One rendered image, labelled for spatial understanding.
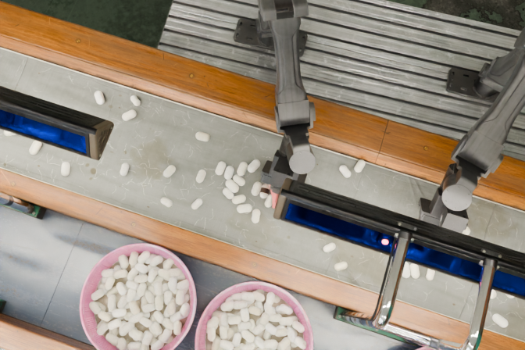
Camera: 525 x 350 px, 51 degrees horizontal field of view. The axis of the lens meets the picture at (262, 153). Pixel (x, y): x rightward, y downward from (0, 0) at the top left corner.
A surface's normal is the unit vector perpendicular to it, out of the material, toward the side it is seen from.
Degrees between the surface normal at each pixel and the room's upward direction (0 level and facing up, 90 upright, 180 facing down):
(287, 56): 42
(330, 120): 0
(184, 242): 0
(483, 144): 30
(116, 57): 0
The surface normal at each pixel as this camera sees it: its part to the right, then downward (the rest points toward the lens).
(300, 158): 0.10, 0.47
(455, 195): -0.34, 0.35
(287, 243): 0.00, -0.25
